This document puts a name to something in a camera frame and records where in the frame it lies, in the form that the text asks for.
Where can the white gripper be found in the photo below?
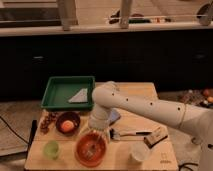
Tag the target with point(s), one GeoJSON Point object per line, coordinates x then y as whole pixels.
{"type": "Point", "coordinates": [98, 124]}

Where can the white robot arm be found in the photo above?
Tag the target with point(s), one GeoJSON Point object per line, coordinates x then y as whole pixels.
{"type": "Point", "coordinates": [190, 119]}

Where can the red bowl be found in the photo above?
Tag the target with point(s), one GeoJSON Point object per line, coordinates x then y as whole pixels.
{"type": "Point", "coordinates": [81, 152]}

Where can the dark brown bowl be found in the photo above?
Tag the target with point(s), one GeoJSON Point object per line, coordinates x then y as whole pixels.
{"type": "Point", "coordinates": [68, 116]}

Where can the orange fruit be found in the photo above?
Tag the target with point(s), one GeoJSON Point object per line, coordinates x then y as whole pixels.
{"type": "Point", "coordinates": [67, 126]}

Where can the wooden cutting board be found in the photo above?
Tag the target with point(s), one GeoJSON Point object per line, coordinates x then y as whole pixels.
{"type": "Point", "coordinates": [117, 156]}

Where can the grey folded cloth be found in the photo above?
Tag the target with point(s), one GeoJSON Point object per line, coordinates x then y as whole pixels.
{"type": "Point", "coordinates": [79, 97]}

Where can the green cup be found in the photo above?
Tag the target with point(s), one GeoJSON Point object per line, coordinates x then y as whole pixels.
{"type": "Point", "coordinates": [51, 150]}

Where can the bunch of brown grapes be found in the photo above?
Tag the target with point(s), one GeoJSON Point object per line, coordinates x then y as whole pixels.
{"type": "Point", "coordinates": [50, 118]}

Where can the green plastic tray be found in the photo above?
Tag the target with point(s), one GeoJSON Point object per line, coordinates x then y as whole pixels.
{"type": "Point", "coordinates": [60, 89]}

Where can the brown scrub brush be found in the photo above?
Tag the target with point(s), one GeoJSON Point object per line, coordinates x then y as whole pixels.
{"type": "Point", "coordinates": [155, 137]}

